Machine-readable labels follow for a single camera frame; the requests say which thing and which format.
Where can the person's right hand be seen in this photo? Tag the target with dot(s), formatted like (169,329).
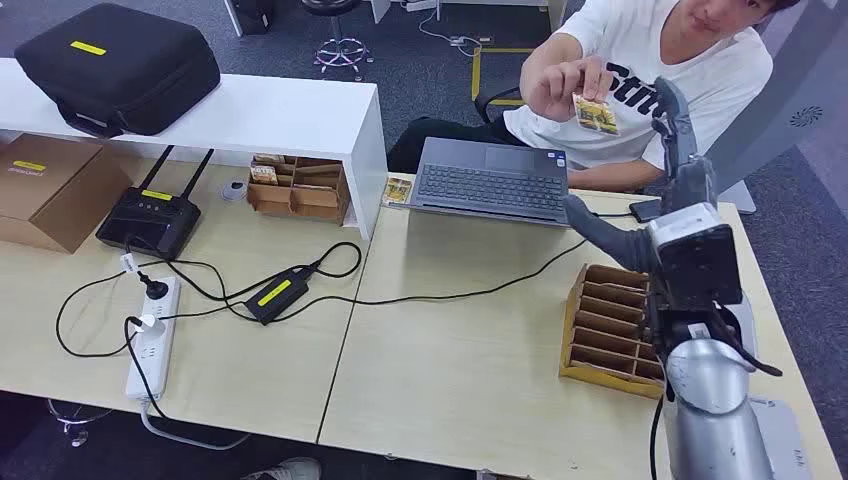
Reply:
(563,86)

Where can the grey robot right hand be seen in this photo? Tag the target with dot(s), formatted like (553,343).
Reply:
(689,185)

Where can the yellow ID card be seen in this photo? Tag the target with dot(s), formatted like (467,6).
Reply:
(596,116)

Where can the person's left forearm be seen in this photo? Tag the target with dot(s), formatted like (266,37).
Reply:
(616,175)

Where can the person's right forearm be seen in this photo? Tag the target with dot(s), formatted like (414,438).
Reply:
(546,53)

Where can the person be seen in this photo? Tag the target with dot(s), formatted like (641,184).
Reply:
(715,79)

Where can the slotted cardboard card holder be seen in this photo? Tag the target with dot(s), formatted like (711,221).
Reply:
(606,331)

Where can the grey card reader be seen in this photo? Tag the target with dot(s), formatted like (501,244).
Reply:
(785,444)

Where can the card in organizer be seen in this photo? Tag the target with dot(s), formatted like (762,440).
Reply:
(264,174)

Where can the small black square device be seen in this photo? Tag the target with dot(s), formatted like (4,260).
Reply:
(644,210)

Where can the white table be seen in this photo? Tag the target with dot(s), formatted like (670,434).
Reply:
(556,10)

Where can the black office chair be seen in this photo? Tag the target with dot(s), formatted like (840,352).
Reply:
(487,99)

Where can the yellow floor tape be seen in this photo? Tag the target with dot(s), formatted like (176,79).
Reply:
(476,73)

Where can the grey laptop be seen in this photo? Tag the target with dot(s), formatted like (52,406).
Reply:
(490,185)

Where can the white standing panel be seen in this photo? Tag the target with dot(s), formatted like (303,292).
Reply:
(782,99)

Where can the small cardboard organizer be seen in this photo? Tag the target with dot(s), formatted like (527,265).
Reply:
(311,199)

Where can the white desk shelf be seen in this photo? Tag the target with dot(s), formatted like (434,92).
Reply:
(265,112)

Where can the black cabinet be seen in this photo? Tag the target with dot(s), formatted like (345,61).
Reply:
(252,16)

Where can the small grey round gadget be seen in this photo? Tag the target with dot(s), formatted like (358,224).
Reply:
(233,191)

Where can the black power adapter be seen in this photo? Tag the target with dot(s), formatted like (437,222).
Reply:
(278,295)

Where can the black controller with antennas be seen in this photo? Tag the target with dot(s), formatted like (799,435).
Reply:
(149,222)

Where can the black carrying case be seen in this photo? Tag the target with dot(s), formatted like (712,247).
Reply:
(119,73)

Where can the black mains plug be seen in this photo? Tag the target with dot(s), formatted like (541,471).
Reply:
(156,289)

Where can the grey shoe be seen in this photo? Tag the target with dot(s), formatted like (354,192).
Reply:
(285,470)

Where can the white mains plug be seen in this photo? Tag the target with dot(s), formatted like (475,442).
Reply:
(151,324)

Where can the white power strip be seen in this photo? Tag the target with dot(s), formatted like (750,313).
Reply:
(154,351)

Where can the brown cardboard box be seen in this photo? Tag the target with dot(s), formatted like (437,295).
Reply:
(53,192)

